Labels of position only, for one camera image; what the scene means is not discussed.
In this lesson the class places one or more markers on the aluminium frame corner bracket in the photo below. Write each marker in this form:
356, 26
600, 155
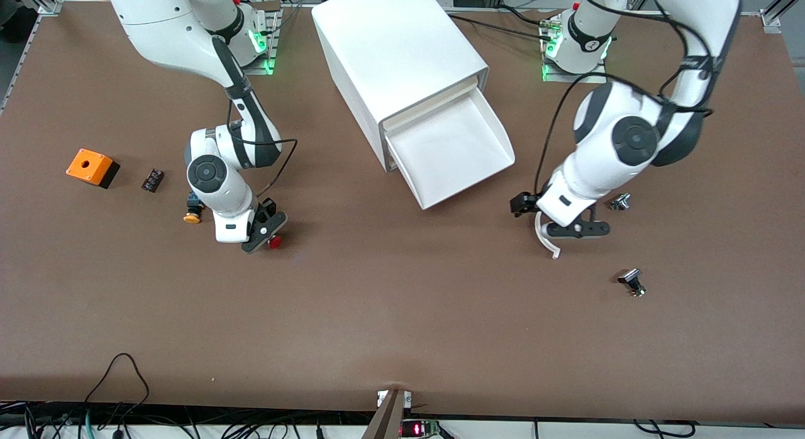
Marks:
770, 21
50, 7

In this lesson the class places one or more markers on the aluminium camera mast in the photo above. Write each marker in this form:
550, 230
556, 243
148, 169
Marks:
385, 420

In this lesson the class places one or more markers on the white box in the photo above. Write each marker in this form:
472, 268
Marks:
453, 150

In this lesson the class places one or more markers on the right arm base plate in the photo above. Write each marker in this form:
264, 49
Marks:
267, 65

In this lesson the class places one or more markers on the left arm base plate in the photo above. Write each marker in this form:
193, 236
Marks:
591, 78

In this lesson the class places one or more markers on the device with red display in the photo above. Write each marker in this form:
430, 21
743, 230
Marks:
415, 429

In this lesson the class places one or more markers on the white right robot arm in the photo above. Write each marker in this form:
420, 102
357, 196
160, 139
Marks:
163, 24

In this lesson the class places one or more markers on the orange button enclosure box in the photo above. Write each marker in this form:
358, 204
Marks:
91, 167

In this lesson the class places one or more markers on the white curved plastic arc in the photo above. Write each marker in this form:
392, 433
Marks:
544, 241

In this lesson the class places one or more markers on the white mast bracket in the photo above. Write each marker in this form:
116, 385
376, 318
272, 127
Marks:
408, 399

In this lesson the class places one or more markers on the small silver metal part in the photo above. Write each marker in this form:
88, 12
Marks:
620, 202

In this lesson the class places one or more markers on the red cap push button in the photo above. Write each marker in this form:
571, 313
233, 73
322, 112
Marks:
275, 243

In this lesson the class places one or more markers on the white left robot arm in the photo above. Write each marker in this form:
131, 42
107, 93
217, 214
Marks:
629, 140

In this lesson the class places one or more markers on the small black terminal block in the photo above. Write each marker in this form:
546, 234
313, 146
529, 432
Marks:
153, 180

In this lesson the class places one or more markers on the orange cap push button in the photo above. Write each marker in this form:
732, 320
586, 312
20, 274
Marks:
192, 217

